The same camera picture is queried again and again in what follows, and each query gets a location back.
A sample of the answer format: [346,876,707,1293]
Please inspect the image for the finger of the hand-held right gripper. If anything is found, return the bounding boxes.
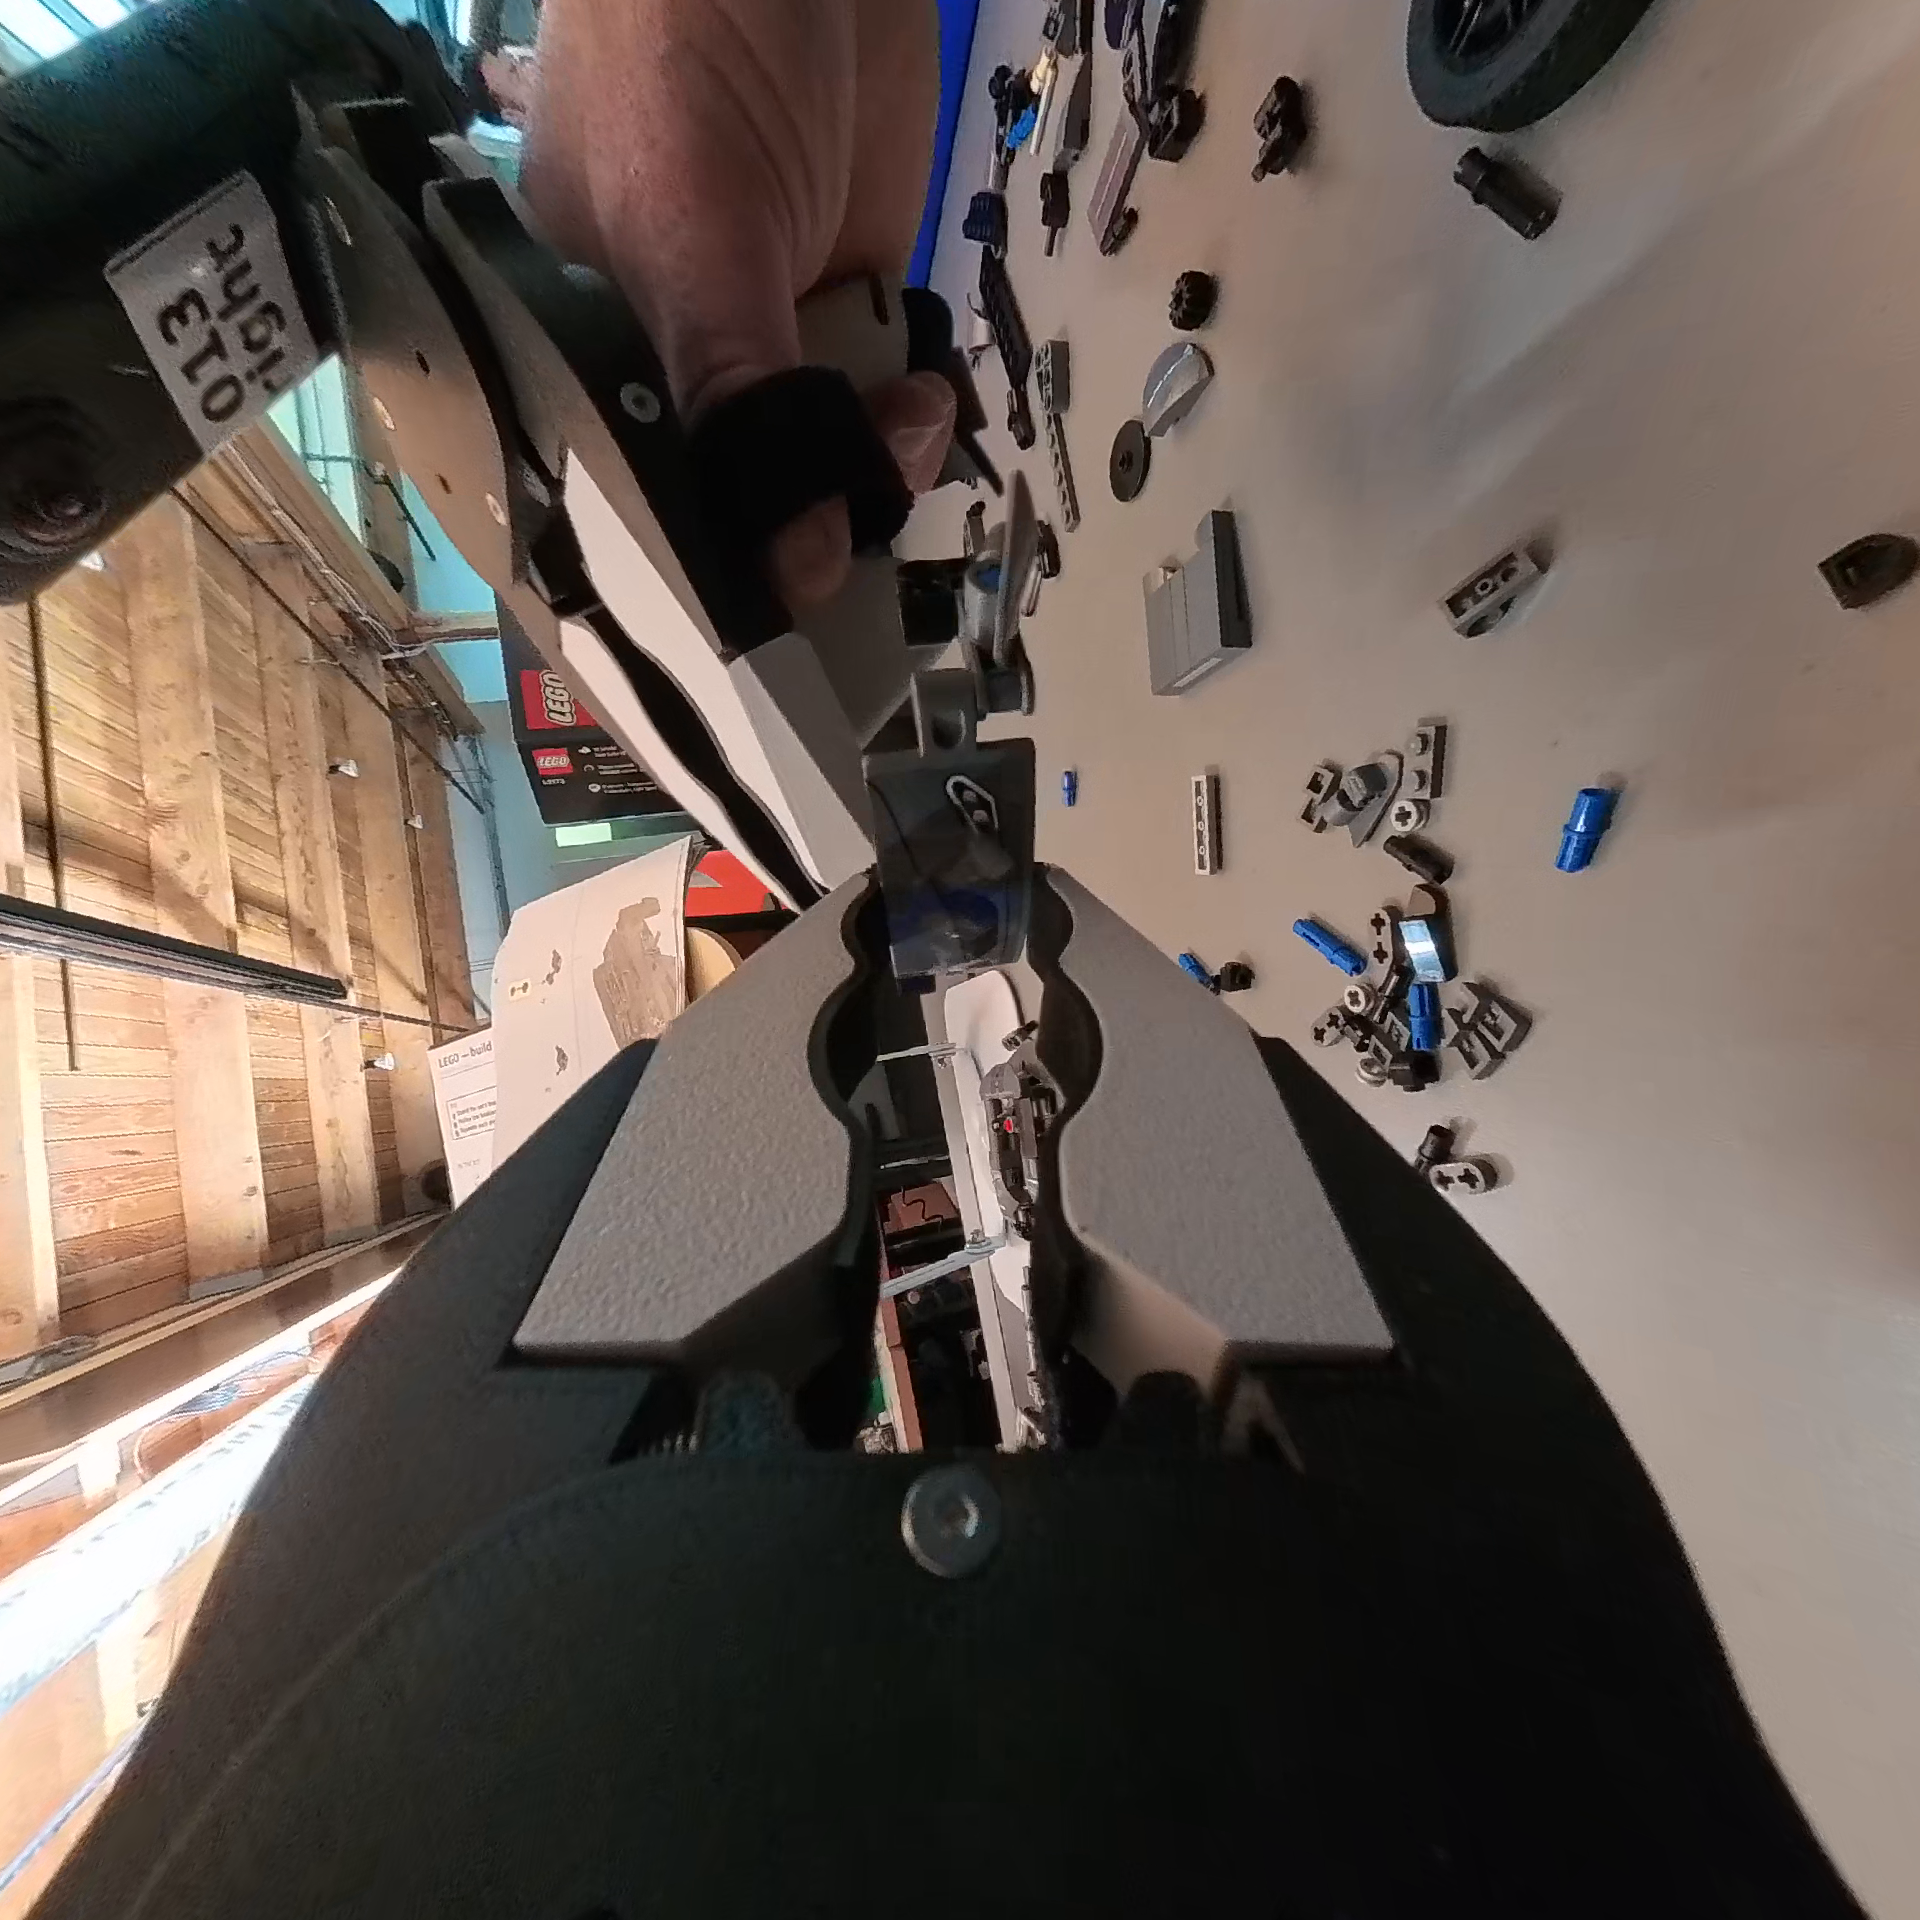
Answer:
[561,448,883,905]
[498,588,830,918]

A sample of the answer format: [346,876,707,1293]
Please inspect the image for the black lego axle connector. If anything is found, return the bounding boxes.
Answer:
[1448,141,1563,240]

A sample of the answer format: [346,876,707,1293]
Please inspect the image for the black metal rail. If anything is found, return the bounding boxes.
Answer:
[0,892,349,1005]

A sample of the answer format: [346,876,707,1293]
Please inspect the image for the black lego beam with holes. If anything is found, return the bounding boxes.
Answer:
[977,240,1042,455]

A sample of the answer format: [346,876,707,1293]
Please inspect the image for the silver insulated pipe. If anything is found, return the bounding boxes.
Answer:
[0,1386,324,1704]

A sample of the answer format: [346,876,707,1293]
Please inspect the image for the black lego wheel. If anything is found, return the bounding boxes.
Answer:
[1404,0,1658,135]

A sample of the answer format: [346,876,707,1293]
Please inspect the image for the dark grey lego fender assembly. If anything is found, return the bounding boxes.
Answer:
[862,478,1057,990]

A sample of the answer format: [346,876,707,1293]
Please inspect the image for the grey lego slope brick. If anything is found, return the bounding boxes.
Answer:
[1443,541,1548,645]

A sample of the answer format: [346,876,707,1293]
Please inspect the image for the orange box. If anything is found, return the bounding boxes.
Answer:
[687,846,800,918]

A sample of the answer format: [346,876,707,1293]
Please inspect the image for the lego instruction booklet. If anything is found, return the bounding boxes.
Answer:
[487,836,701,1084]

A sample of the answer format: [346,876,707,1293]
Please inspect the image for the black lego set box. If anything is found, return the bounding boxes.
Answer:
[499,611,714,827]

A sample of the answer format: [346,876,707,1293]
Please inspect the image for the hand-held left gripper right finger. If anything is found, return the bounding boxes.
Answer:
[1035,867,1400,1466]

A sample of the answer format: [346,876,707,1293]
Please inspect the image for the grey lego car model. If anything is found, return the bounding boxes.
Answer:
[981,1049,1071,1249]

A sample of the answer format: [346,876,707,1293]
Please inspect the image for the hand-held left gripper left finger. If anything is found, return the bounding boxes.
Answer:
[515,876,883,1453]

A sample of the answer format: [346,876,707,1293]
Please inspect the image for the cluster of small lego connectors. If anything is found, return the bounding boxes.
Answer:
[1306,882,1537,1094]

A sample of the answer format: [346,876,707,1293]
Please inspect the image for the white paper sign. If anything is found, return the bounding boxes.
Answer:
[427,1026,509,1214]

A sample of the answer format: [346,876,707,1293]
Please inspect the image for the grey curved lego slope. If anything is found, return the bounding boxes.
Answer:
[1141,340,1217,441]

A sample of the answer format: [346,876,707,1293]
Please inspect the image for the grey lego panel assembly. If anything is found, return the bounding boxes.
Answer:
[1141,509,1255,698]

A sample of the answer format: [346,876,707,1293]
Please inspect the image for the person's right hand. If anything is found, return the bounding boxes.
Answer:
[515,0,977,611]

